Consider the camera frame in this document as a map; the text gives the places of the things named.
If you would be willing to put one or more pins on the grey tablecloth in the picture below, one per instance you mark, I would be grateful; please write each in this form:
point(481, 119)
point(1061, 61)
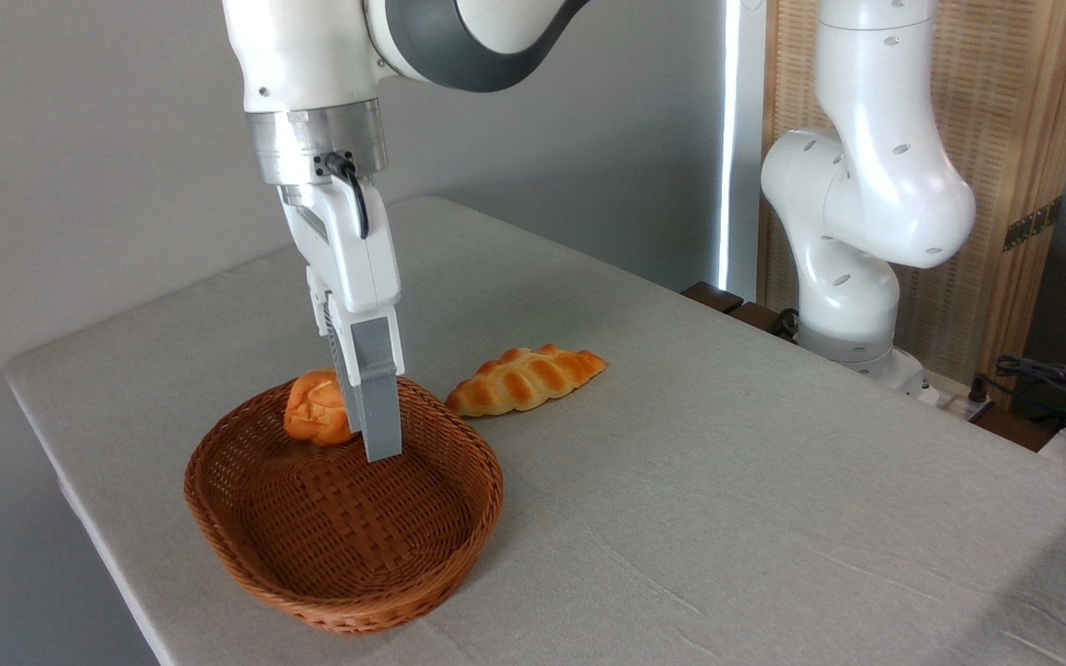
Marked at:
point(774, 509)

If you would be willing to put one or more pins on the brown woven wicker basket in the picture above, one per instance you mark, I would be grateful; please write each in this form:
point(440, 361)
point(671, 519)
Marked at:
point(348, 536)

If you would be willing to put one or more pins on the brass screen hinge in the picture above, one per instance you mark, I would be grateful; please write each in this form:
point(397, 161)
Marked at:
point(1031, 225)

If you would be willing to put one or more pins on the white vertical window frame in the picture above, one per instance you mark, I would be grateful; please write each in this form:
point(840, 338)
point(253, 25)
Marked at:
point(741, 139)

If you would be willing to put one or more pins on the round pale bread bun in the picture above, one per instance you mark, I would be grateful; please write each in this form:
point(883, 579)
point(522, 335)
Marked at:
point(313, 412)

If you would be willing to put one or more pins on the braided golden bread loaf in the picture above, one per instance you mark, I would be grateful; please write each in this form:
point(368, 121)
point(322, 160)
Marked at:
point(524, 381)

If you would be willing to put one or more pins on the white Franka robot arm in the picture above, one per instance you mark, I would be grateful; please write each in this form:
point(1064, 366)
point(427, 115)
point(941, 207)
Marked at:
point(311, 55)

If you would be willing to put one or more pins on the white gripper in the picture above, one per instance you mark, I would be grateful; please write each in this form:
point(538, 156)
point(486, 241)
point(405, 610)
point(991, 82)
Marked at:
point(357, 259)

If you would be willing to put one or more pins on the white power strip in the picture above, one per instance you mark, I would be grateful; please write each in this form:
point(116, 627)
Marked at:
point(954, 398)

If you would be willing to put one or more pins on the light wooden folding screen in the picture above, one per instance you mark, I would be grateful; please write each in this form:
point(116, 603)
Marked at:
point(1014, 120)

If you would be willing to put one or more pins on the dark brown wooden block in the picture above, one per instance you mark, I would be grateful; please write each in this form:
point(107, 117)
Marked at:
point(711, 296)
point(760, 319)

